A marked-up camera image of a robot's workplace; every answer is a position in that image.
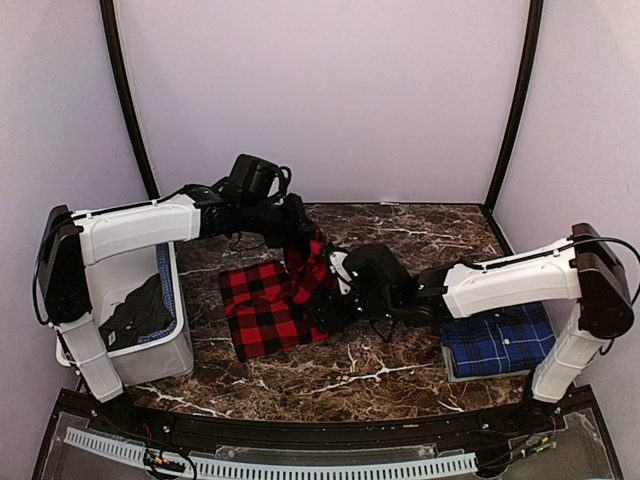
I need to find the white plastic laundry bin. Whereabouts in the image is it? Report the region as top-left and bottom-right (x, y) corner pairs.
(86, 243), (194, 386)

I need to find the black frame post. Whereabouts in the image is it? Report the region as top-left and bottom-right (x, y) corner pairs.
(99, 0), (160, 200)
(483, 0), (544, 217)

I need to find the right black frame post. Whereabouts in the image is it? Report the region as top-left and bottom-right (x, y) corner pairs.
(483, 0), (544, 217)

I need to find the white slotted cable duct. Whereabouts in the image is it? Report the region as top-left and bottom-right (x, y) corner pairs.
(64, 427), (477, 479)

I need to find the folded blue plaid shirt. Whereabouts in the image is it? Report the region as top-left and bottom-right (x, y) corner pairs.
(441, 303), (555, 371)

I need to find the black shirt in bin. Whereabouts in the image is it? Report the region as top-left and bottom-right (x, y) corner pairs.
(99, 274), (175, 351)

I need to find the left black frame post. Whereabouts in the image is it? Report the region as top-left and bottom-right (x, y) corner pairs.
(99, 0), (160, 200)

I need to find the red black plaid shirt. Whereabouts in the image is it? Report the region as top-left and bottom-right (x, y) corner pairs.
(218, 229), (338, 362)

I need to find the blue checked shirt in bin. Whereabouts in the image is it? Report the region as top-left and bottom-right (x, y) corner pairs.
(138, 244), (177, 344)

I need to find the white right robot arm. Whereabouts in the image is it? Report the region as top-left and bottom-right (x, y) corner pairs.
(305, 223), (639, 434)

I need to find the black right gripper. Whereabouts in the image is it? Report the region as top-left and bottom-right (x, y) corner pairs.
(303, 285), (399, 333)

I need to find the folded grey shirt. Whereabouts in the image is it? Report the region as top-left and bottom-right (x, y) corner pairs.
(441, 346), (532, 383)

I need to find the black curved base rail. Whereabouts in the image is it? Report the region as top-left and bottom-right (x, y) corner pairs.
(54, 387), (595, 451)

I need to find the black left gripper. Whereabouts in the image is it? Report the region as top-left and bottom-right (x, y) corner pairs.
(241, 193), (318, 249)

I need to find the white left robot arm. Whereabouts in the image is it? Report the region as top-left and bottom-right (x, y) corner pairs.
(32, 154), (311, 436)

